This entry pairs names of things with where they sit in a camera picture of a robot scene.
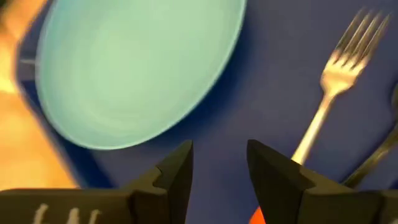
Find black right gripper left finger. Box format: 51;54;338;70
123;139;195;224

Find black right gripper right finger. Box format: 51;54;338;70
247;139;382;224

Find black spoon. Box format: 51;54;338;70
341;83;398;189

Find dark blue plastic tray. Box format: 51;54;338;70
15;0;398;224

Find light blue round plate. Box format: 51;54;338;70
34;0;248;151

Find metal fork orange handle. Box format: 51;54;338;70
248;8;392;224

